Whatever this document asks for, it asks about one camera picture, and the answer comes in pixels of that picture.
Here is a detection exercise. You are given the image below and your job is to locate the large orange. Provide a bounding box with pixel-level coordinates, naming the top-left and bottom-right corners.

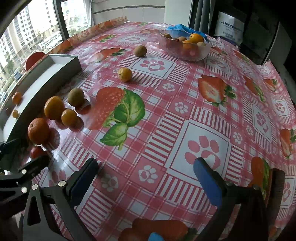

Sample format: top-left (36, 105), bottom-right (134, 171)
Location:
top-left (189, 33), bottom-right (204, 44)

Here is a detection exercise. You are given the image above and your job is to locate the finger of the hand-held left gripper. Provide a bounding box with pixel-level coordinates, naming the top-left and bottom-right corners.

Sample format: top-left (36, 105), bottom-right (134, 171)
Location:
top-left (0, 138), bottom-right (22, 160)
top-left (0, 155), bottom-right (53, 220)

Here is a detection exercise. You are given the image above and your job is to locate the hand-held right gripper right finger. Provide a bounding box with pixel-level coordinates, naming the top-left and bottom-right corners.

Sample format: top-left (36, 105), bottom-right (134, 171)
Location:
top-left (193, 158), bottom-right (269, 241)

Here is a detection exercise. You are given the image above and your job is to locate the pink strawberry print tablecloth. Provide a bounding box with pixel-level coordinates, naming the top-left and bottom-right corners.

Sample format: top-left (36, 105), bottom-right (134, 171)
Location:
top-left (30, 20), bottom-right (296, 241)

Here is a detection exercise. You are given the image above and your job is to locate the small yellowish orange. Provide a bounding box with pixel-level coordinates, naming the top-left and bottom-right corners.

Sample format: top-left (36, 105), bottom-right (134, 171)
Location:
top-left (118, 68), bottom-right (133, 82)

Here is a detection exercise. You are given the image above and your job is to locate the white printed bag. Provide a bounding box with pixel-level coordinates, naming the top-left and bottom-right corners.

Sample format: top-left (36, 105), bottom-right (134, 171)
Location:
top-left (215, 11), bottom-right (245, 45)

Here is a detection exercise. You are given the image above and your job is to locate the glass fruit bowl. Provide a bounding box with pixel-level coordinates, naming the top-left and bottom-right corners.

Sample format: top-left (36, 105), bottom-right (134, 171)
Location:
top-left (158, 29), bottom-right (212, 62)

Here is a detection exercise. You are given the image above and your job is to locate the white cabinet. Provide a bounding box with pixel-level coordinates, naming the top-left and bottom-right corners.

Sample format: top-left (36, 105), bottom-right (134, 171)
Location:
top-left (91, 0), bottom-right (167, 25)

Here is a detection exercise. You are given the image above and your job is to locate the black chair back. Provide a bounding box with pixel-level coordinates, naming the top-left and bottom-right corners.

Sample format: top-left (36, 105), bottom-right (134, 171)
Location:
top-left (266, 169), bottom-right (285, 232)

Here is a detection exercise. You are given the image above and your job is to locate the grey curtain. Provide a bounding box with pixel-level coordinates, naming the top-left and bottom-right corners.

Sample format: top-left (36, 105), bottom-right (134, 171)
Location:
top-left (190, 0), bottom-right (215, 35)

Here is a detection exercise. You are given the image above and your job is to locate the blue crumpled plastic bag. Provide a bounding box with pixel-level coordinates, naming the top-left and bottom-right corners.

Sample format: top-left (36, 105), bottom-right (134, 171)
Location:
top-left (167, 24), bottom-right (208, 39)

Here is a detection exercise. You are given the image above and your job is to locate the cherry tomato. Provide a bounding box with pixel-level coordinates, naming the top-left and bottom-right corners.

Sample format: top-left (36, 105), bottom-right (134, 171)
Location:
top-left (31, 146), bottom-right (44, 159)

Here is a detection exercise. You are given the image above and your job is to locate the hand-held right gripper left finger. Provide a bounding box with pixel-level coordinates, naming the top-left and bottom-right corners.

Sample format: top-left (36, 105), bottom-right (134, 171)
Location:
top-left (23, 158), bottom-right (99, 241)

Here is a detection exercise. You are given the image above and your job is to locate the black framed window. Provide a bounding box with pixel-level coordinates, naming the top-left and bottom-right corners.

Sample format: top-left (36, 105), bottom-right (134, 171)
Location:
top-left (0, 0), bottom-right (92, 98)

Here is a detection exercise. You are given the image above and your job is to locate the grey rectangular tray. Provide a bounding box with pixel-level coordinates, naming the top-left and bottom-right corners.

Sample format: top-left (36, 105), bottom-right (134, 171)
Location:
top-left (0, 54), bottom-right (82, 142)

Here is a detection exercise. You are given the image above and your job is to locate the reddish mandarin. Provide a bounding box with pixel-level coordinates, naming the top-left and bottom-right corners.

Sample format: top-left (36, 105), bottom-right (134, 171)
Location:
top-left (27, 118), bottom-right (50, 145)

